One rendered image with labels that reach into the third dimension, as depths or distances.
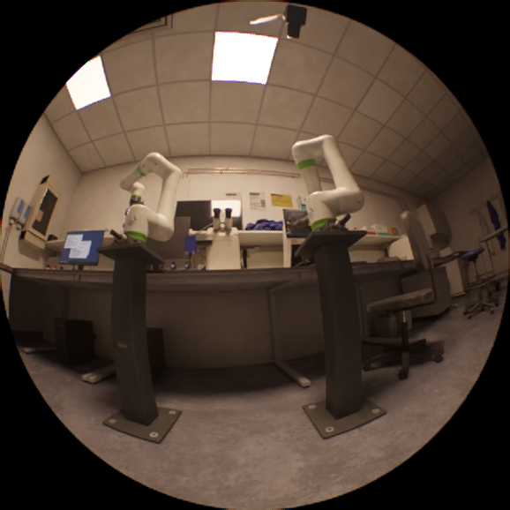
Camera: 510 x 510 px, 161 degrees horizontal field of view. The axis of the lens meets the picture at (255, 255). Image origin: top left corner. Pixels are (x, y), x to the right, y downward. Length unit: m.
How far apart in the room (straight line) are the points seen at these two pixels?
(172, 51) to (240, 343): 2.97
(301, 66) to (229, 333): 2.83
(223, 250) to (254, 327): 0.97
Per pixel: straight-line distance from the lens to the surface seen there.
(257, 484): 0.66
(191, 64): 2.25
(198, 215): 1.89
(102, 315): 2.19
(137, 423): 0.97
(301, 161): 1.09
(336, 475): 0.67
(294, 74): 2.32
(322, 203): 0.85
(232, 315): 1.74
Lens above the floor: 0.54
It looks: 18 degrees up
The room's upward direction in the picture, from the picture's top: 5 degrees counter-clockwise
